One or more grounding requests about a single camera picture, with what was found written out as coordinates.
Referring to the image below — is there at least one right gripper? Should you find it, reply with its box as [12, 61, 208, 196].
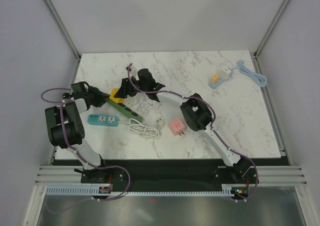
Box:
[114, 77, 147, 100]

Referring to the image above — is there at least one yellow cube plug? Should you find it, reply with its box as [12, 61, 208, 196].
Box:
[109, 88, 125, 104]

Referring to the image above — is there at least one green power strip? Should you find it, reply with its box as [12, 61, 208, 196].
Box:
[105, 97, 143, 123]

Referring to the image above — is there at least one teal power strip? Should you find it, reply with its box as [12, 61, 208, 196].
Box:
[87, 114, 119, 127]

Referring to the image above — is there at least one pink cube socket adapter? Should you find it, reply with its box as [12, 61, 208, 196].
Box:
[169, 118, 186, 136]

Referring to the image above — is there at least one light blue power strip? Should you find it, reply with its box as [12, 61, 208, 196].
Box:
[208, 77, 226, 89]

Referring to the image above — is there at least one small yellow plug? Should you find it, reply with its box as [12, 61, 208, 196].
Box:
[210, 74, 220, 84]

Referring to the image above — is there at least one small white plug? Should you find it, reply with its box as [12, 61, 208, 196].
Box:
[220, 68, 232, 80]

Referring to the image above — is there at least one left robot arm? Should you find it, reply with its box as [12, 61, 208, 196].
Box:
[44, 82, 110, 182]

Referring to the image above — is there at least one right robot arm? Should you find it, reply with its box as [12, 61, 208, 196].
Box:
[115, 64, 257, 183]

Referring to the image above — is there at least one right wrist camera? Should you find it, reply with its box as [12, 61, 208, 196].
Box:
[126, 63, 137, 77]

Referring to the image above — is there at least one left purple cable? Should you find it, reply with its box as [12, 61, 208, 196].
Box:
[41, 87, 133, 214]

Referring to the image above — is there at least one purple cable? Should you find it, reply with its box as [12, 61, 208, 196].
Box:
[126, 64, 260, 203]
[41, 87, 133, 214]

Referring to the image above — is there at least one white coiled cable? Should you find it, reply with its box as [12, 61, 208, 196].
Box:
[118, 118, 166, 138]

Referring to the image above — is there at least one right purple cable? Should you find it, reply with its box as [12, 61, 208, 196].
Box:
[126, 64, 260, 203]

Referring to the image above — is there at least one aluminium frame rail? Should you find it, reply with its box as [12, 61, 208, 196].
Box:
[35, 165, 307, 186]

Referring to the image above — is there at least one white cable duct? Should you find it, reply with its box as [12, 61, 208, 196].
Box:
[45, 184, 239, 197]

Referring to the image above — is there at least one light blue coiled cable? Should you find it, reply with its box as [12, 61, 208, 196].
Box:
[228, 60, 268, 88]

